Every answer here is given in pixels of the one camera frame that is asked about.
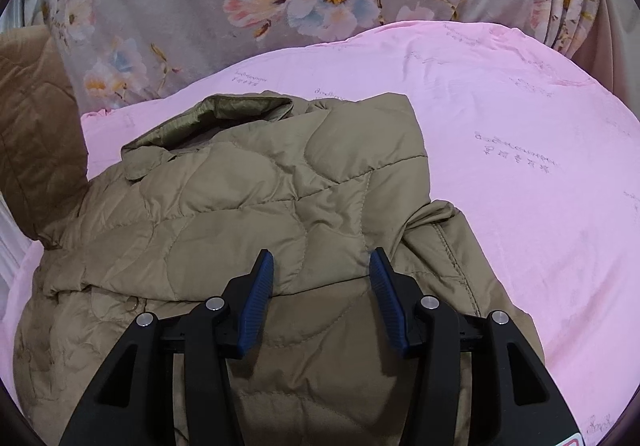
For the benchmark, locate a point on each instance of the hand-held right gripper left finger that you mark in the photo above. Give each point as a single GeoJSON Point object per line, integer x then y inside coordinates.
{"type": "Point", "coordinates": [255, 306]}

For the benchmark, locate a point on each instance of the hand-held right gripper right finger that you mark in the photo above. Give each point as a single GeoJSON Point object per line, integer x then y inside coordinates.
{"type": "Point", "coordinates": [389, 306]}

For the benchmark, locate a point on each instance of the khaki quilted jacket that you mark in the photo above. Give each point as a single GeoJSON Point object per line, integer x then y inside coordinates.
{"type": "Point", "coordinates": [250, 186]}

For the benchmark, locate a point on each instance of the pink printed blanket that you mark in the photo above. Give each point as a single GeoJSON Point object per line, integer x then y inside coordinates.
{"type": "Point", "coordinates": [500, 175]}

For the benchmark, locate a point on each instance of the white cloth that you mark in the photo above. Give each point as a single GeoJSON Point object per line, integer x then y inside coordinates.
{"type": "Point", "coordinates": [12, 241]}

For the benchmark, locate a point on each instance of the brown quilted cloth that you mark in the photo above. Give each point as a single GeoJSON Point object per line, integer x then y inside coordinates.
{"type": "Point", "coordinates": [35, 125]}

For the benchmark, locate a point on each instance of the grey floral quilt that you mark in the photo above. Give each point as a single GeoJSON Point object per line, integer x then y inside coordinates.
{"type": "Point", "coordinates": [200, 25]}

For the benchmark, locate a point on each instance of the beige cloth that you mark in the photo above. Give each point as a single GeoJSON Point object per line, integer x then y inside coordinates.
{"type": "Point", "coordinates": [607, 40]}

